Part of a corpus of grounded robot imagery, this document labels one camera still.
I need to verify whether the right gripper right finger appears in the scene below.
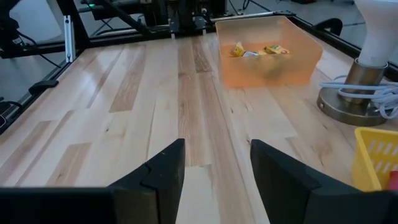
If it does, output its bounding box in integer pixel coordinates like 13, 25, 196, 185
250, 139, 398, 224

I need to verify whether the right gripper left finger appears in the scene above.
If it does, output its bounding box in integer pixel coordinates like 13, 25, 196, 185
0, 138, 187, 224

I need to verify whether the pink-handled chrome hole punch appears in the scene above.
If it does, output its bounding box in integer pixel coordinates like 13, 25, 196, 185
387, 170, 398, 191

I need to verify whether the yellow green crayon box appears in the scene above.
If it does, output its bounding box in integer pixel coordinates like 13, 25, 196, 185
263, 44, 290, 55
230, 41, 260, 58

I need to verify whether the yellow perforated plastic basket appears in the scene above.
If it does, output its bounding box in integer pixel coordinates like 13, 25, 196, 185
351, 126, 398, 192

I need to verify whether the black table clamp foot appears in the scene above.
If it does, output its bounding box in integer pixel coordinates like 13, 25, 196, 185
313, 17, 344, 37
28, 79, 60, 96

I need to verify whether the orange translucent plastic bin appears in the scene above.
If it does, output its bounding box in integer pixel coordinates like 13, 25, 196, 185
215, 15, 325, 90

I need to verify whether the white shade brass lamp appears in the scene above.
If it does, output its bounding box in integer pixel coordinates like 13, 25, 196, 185
316, 0, 398, 127

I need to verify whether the white lamp cable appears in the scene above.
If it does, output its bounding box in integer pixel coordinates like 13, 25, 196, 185
319, 74, 398, 121

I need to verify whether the silver aluminium bracket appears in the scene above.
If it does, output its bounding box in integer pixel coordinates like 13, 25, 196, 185
63, 14, 76, 63

